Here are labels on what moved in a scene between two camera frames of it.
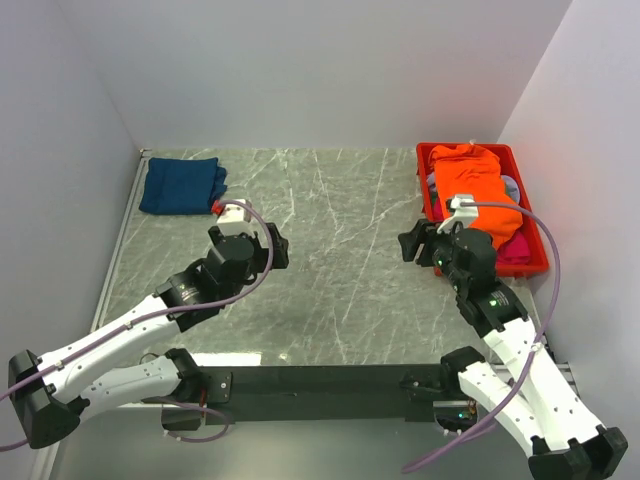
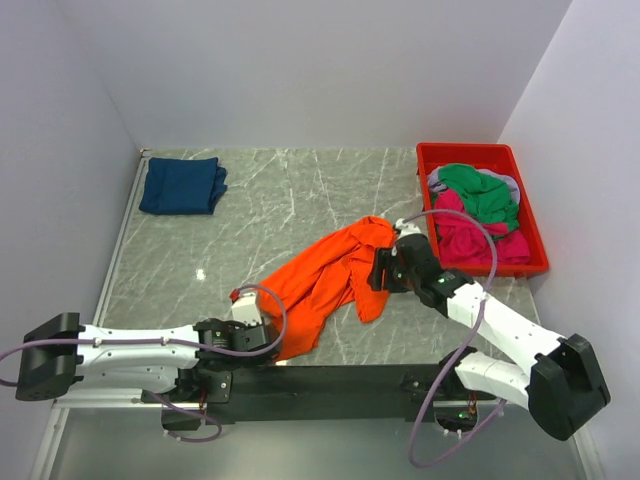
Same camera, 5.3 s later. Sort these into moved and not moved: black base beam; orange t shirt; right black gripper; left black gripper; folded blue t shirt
Moved: right black gripper; orange t shirt; left black gripper
Not moved: folded blue t shirt; black base beam
